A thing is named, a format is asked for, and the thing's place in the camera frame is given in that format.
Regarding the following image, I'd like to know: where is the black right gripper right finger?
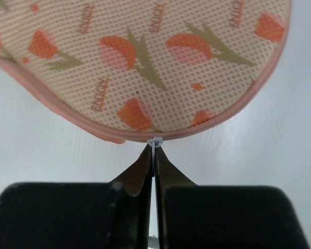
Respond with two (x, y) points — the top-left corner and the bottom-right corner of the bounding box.
(154, 148), (309, 248)

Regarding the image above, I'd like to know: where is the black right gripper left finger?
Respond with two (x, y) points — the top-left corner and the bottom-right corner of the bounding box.
(0, 146), (152, 248)

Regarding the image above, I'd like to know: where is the tulip print mesh laundry bag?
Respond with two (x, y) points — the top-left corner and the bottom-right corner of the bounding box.
(0, 1), (292, 144)

